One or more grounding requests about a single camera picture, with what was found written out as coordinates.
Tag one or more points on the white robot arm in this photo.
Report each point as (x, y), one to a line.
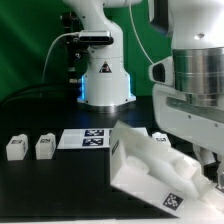
(188, 92)

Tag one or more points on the white square tabletop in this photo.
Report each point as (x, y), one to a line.
(160, 176)

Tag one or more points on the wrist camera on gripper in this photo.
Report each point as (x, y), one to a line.
(162, 72)

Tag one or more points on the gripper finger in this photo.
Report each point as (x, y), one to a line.
(220, 170)
(204, 156)

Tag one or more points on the grey camera on stand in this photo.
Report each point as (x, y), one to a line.
(95, 37)

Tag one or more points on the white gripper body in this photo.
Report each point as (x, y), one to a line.
(202, 126)

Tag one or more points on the white marker sheet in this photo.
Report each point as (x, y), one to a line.
(85, 138)

